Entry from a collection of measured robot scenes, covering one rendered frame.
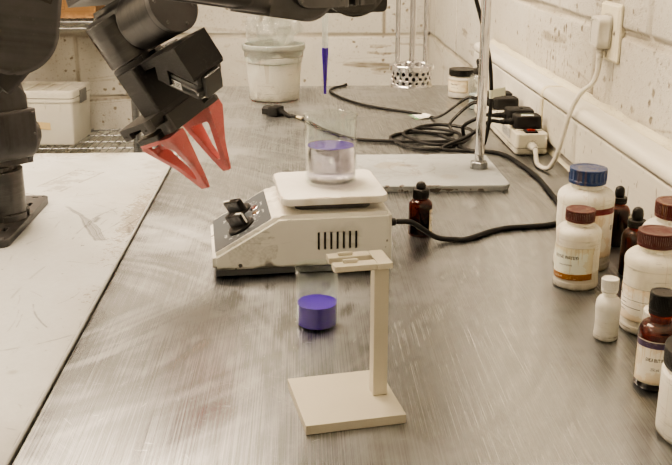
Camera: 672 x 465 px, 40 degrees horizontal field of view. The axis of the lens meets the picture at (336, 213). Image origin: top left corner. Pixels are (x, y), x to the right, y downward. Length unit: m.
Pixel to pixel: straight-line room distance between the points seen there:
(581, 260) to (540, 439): 0.32
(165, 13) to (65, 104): 2.35
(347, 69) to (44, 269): 2.47
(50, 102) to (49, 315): 2.32
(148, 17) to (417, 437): 0.46
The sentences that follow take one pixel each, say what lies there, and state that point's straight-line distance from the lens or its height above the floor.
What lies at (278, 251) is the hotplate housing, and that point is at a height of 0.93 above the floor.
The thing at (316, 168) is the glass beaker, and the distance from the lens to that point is 1.05.
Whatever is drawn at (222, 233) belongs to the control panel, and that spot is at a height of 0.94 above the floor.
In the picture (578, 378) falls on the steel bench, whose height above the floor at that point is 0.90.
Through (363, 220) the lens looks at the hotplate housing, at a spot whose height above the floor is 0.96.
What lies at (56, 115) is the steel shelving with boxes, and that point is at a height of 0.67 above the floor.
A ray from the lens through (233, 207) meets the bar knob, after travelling 1.09.
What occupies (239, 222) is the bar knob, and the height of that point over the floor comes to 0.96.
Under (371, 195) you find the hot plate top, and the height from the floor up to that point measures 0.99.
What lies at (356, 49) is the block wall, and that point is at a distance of 3.45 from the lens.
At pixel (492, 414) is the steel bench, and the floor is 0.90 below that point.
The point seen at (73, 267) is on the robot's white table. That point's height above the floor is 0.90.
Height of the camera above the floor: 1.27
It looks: 17 degrees down
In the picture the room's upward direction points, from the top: straight up
